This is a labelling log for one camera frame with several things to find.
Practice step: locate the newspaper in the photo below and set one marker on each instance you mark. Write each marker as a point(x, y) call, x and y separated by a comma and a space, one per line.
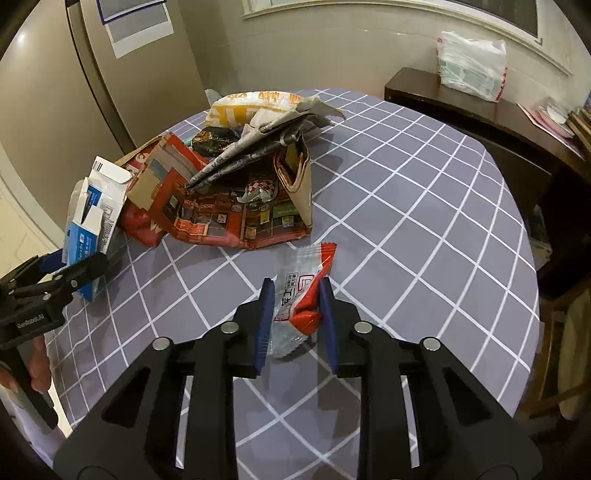
point(240, 157)

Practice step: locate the red printed cardboard box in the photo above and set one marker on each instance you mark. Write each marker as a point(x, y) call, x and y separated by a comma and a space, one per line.
point(207, 226)

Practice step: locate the wooden chair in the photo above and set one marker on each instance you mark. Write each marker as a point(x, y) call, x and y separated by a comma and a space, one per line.
point(549, 332)

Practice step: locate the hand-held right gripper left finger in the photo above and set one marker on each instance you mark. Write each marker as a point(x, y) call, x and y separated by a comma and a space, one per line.
point(265, 323)

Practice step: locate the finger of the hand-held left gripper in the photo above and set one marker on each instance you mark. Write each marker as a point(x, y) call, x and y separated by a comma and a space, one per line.
point(41, 265)
point(83, 272)

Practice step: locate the white plastic bag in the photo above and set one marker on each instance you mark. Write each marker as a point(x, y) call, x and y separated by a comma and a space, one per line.
point(471, 64)

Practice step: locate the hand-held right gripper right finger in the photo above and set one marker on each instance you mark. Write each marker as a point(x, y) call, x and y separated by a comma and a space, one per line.
point(328, 323)

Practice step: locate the beige refrigerator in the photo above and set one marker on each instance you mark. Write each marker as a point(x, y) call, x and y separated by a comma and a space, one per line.
point(152, 92)

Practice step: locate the stack of books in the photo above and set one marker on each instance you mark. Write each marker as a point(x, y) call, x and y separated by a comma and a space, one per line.
point(581, 122)

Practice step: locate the person's left hand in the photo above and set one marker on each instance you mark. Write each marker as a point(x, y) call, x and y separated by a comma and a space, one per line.
point(39, 364)

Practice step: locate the red white snack wrapper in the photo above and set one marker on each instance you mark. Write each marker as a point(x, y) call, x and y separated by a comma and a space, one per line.
point(300, 286)

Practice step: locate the yellow plastic bag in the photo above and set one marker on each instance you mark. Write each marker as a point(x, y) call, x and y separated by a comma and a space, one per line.
point(240, 113)

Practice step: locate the dark snack packet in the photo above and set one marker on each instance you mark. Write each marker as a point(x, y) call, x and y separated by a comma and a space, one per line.
point(212, 141)

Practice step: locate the cream door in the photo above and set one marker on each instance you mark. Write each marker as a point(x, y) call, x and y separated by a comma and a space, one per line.
point(18, 221)

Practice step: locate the pink tray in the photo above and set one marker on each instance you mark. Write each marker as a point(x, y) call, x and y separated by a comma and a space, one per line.
point(545, 127)

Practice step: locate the blue white carton box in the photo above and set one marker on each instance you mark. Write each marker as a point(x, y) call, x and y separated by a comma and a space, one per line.
point(99, 198)

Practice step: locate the dark wooden cabinet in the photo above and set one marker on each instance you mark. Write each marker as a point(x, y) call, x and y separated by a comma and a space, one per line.
point(461, 115)

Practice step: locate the white paper sheet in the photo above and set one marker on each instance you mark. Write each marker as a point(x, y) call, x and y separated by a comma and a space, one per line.
point(143, 34)

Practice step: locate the blue bordered paper sheet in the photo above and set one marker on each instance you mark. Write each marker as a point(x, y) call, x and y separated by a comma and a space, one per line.
point(134, 7)

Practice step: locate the grey checked tablecloth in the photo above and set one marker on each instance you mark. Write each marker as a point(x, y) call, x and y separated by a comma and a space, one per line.
point(415, 230)

